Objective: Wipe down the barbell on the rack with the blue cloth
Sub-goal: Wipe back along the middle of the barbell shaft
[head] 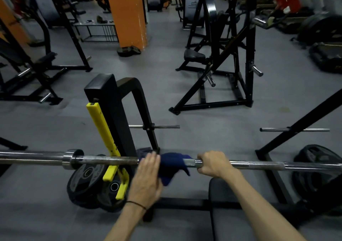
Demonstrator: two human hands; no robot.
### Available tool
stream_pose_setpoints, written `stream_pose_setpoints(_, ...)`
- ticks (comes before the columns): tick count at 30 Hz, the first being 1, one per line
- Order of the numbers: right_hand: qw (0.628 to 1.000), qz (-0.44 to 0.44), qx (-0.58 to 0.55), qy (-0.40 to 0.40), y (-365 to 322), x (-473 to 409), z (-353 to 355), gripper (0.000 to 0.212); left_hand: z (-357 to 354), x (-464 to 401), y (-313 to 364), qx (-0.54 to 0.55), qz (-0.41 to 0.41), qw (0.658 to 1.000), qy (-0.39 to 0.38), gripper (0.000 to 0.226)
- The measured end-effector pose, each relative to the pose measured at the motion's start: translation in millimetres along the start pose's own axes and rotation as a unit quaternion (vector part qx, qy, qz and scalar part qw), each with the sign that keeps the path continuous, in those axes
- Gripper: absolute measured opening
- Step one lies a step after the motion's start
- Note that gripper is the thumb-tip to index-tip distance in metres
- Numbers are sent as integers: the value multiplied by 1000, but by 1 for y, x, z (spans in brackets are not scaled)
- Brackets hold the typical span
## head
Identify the steel barbell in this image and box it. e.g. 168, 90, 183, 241
0, 149, 342, 172

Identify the black incline bench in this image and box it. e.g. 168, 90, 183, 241
0, 11, 64, 106

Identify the person's right hand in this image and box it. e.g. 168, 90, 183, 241
197, 150, 235, 181

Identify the wide orange pillar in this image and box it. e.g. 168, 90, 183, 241
103, 0, 148, 50

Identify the person's right forearm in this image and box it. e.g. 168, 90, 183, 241
223, 170, 308, 241

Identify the yellow bar hook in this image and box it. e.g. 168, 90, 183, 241
86, 102, 130, 201

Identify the black bench press rack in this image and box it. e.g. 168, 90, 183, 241
84, 73, 342, 222

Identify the black hair tie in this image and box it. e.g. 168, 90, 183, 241
125, 200, 147, 211

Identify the black and red lever machine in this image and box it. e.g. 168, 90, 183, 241
169, 0, 301, 116

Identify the black padded bench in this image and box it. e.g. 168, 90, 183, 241
208, 178, 257, 241

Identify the black elliptical trainer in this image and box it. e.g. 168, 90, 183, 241
291, 12, 342, 47

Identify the black plate-loaded machine frame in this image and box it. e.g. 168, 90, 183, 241
186, 0, 214, 49

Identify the black squat rack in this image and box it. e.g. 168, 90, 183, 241
45, 0, 93, 72

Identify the black grip-hole weight plate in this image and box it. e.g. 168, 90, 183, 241
97, 174, 126, 213

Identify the black wire frame table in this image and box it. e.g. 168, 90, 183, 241
74, 22, 119, 43

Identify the black rack base frame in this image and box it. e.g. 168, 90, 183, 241
0, 137, 28, 177

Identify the narrow orange pillar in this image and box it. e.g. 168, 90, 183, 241
0, 0, 31, 47

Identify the blue cleaning cloth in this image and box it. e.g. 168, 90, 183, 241
159, 152, 193, 187

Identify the black weight plate white lettering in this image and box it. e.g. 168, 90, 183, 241
66, 154, 109, 210

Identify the person's left hand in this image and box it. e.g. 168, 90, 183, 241
127, 152, 164, 211

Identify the large black weight plate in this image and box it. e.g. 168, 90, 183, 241
291, 144, 342, 217

